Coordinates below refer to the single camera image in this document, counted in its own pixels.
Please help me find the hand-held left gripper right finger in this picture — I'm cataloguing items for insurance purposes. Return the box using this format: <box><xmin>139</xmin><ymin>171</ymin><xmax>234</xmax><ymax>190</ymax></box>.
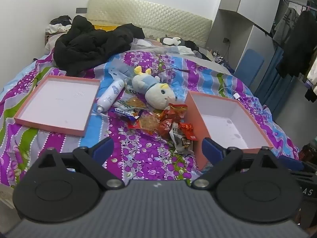
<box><xmin>192</xmin><ymin>137</ymin><xmax>281</xmax><ymax>189</ymax></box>

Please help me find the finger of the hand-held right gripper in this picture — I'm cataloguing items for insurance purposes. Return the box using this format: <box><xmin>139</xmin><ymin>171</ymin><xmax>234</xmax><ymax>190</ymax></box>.
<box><xmin>279</xmin><ymin>155</ymin><xmax>317</xmax><ymax>177</ymax></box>

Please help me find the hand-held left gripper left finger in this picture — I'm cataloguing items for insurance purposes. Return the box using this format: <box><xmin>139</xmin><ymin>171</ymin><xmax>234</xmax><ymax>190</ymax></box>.
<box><xmin>32</xmin><ymin>137</ymin><xmax>124</xmax><ymax>190</ymax></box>

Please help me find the black silver snack packet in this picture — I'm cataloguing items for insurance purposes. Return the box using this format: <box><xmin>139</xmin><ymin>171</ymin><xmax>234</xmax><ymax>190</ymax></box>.
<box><xmin>170</xmin><ymin>126</ymin><xmax>195</xmax><ymax>155</ymax></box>

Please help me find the deep pink cardboard box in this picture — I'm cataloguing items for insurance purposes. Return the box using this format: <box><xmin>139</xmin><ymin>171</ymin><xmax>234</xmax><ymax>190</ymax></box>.
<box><xmin>184</xmin><ymin>90</ymin><xmax>274</xmax><ymax>171</ymax></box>

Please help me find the small red foil snack packet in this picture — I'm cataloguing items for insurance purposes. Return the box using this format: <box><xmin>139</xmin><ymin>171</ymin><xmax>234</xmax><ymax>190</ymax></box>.
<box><xmin>179</xmin><ymin>122</ymin><xmax>198</xmax><ymax>141</ymax></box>

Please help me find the blue snack packet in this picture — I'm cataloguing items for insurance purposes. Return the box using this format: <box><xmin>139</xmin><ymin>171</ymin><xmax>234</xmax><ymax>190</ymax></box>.
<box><xmin>113</xmin><ymin>106</ymin><xmax>140</xmax><ymax>122</ymax></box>

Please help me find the silver clear orange snack packet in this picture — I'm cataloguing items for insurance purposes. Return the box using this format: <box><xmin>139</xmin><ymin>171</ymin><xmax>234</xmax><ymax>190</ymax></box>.
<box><xmin>137</xmin><ymin>115</ymin><xmax>162</xmax><ymax>136</ymax></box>

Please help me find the clear green-label snack packet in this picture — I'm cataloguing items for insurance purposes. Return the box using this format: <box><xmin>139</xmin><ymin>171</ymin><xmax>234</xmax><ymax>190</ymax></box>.
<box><xmin>116</xmin><ymin>99</ymin><xmax>149</xmax><ymax>112</ymax></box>

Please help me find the dark patterned bag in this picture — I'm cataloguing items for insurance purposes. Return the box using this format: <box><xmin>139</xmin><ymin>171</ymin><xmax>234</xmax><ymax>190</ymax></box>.
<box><xmin>298</xmin><ymin>142</ymin><xmax>317</xmax><ymax>162</ymax></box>

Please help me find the red yellow snack packet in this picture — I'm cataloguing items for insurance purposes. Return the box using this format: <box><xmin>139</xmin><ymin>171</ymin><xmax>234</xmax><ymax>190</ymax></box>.
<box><xmin>168</xmin><ymin>103</ymin><xmax>188</xmax><ymax>119</ymax></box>

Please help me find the white spray bottle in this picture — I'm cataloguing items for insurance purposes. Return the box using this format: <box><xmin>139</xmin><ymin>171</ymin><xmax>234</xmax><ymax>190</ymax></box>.
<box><xmin>96</xmin><ymin>79</ymin><xmax>125</xmax><ymax>113</ymax></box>

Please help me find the shallow pink box lid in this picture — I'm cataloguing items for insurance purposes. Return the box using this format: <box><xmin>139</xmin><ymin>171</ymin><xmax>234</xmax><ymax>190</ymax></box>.
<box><xmin>13</xmin><ymin>75</ymin><xmax>101</xmax><ymax>137</ymax></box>

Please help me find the white blue plush toy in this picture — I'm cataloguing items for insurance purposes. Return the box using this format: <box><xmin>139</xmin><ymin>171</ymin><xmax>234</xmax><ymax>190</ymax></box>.
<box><xmin>132</xmin><ymin>66</ymin><xmax>177</xmax><ymax>110</ymax></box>

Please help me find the translucent blue plastic bag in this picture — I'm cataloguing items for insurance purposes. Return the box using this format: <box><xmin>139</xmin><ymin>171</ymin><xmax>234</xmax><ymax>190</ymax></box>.
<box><xmin>107</xmin><ymin>61</ymin><xmax>139</xmax><ymax>90</ymax></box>

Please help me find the blue curtain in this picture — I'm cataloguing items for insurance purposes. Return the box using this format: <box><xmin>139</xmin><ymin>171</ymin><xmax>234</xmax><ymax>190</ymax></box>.
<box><xmin>255</xmin><ymin>45</ymin><xmax>298</xmax><ymax>124</ymax></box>

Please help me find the blue chair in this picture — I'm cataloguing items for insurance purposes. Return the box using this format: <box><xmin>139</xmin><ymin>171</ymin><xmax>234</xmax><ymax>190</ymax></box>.
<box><xmin>234</xmin><ymin>49</ymin><xmax>264</xmax><ymax>88</ymax></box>

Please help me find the black clothes pile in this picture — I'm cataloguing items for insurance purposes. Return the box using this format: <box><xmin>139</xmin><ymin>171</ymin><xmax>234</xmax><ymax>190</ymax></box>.
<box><xmin>54</xmin><ymin>15</ymin><xmax>145</xmax><ymax>77</ymax></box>

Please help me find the black white penguin plush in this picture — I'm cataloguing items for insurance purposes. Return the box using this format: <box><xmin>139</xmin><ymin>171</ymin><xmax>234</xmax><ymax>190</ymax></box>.
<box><xmin>159</xmin><ymin>36</ymin><xmax>186</xmax><ymax>46</ymax></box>

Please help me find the black hanging coat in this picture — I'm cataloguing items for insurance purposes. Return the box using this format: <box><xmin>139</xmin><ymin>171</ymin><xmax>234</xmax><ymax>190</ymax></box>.
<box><xmin>275</xmin><ymin>10</ymin><xmax>317</xmax><ymax>79</ymax></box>

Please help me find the cardboard box with clothes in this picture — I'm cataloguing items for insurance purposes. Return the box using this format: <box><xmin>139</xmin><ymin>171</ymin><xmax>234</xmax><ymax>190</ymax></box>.
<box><xmin>45</xmin><ymin>15</ymin><xmax>73</xmax><ymax>45</ymax></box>

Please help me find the grey striped hanging sweater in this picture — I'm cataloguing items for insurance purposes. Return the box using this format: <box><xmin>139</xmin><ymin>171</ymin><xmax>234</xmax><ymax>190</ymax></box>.
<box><xmin>272</xmin><ymin>7</ymin><xmax>301</xmax><ymax>48</ymax></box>

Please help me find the cream quilted headboard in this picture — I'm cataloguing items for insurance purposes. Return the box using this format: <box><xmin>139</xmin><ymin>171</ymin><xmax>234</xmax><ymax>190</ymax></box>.
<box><xmin>87</xmin><ymin>0</ymin><xmax>213</xmax><ymax>48</ymax></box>

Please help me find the grey wardrobe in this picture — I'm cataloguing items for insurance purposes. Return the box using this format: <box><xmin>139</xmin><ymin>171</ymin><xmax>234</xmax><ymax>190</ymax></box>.
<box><xmin>205</xmin><ymin>0</ymin><xmax>291</xmax><ymax>90</ymax></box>

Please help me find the white charger cable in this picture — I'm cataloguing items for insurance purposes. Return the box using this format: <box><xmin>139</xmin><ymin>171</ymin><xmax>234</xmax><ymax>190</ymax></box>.
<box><xmin>218</xmin><ymin>87</ymin><xmax>242</xmax><ymax>102</ymax></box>

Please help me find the dark tasselled cord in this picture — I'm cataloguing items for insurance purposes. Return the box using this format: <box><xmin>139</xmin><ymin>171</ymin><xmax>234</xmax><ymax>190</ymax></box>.
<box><xmin>160</xmin><ymin>65</ymin><xmax>192</xmax><ymax>74</ymax></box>

